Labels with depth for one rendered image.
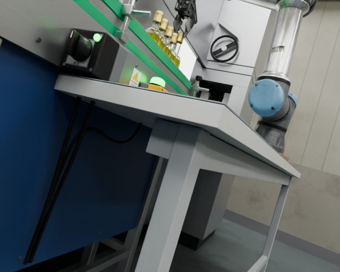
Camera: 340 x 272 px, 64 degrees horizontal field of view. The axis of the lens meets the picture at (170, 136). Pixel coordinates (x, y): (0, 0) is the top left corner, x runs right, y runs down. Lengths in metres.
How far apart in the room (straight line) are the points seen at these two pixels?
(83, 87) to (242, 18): 1.89
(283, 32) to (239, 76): 1.07
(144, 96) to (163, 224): 0.20
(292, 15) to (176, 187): 0.83
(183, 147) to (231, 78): 1.72
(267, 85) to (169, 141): 0.60
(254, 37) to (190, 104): 1.86
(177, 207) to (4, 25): 0.37
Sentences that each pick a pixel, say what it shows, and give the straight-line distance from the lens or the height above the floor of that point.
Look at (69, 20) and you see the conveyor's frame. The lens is 0.57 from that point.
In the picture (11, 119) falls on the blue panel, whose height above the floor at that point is 0.64.
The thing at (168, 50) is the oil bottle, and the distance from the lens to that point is 1.20.
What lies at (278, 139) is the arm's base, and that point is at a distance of 1.10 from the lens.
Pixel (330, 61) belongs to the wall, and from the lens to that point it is 3.78.
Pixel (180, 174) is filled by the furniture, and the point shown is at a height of 0.64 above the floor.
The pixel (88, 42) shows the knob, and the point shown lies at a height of 0.81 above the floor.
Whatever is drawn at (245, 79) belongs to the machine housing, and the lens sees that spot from 2.10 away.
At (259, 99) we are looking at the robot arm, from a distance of 0.98.
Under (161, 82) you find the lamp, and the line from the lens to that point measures 0.79.
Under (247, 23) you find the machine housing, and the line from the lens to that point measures 2.28.
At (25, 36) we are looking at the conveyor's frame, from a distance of 0.51.
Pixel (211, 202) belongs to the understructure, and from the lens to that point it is 2.02.
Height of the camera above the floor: 0.68
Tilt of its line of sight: 2 degrees up
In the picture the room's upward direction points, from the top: 17 degrees clockwise
